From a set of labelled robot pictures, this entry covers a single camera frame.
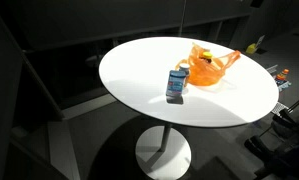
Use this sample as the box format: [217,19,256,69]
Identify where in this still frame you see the white medicine bottle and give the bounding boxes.
[178,62,192,88]

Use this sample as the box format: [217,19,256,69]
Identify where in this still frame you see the blue medicine box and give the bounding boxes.
[165,69,188,99]

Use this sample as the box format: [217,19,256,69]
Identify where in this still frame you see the orange plastic bag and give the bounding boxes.
[175,42,242,87]

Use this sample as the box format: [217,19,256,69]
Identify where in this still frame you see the brown bottle with yellow cap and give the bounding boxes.
[199,51,213,65]

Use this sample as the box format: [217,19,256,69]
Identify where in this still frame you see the orange capped bottle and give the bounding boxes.
[275,68,290,82]

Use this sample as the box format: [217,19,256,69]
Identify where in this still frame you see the round white table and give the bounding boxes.
[20,13,255,119]

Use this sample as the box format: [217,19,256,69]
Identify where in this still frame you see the yellow object on floor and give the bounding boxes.
[245,42,259,55]

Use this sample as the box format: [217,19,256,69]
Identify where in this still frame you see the blue white packet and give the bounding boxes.
[276,79,292,93]

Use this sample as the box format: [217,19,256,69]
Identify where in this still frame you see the black equipment stand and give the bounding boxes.
[243,91,299,180]

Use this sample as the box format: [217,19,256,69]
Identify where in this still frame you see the white table pedestal base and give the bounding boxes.
[135,122,192,180]

